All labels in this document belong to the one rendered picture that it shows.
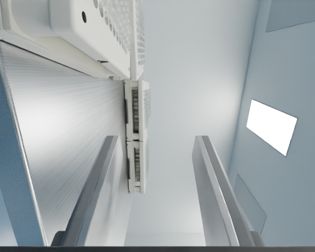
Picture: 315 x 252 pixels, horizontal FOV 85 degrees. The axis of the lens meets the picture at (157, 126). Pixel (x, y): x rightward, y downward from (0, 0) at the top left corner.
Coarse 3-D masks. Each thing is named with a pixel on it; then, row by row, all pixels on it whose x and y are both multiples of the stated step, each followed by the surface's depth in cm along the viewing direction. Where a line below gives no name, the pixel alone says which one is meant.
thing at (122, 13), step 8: (112, 0) 19; (120, 0) 23; (128, 0) 29; (112, 8) 20; (120, 8) 23; (120, 16) 23; (128, 16) 29; (120, 24) 24; (128, 24) 29; (128, 32) 29; (128, 40) 30
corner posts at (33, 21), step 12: (12, 0) 12; (24, 0) 12; (36, 0) 12; (12, 12) 12; (24, 12) 12; (36, 12) 12; (24, 24) 13; (36, 24) 13; (48, 24) 13; (108, 72) 34
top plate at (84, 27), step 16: (48, 0) 12; (64, 0) 12; (80, 0) 13; (64, 16) 12; (80, 16) 13; (96, 16) 16; (64, 32) 13; (80, 32) 13; (96, 32) 16; (112, 32) 22; (80, 48) 16; (96, 48) 17; (112, 48) 22; (112, 64) 23; (128, 64) 34
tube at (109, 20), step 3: (114, 12) 19; (114, 15) 20; (105, 18) 19; (108, 18) 19; (111, 18) 19; (114, 18) 20; (105, 21) 19; (108, 21) 19; (111, 21) 19; (114, 21) 19
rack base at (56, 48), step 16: (0, 0) 12; (0, 16) 12; (0, 32) 13; (16, 32) 13; (32, 48) 16; (48, 48) 16; (64, 48) 19; (64, 64) 23; (80, 64) 23; (96, 64) 29
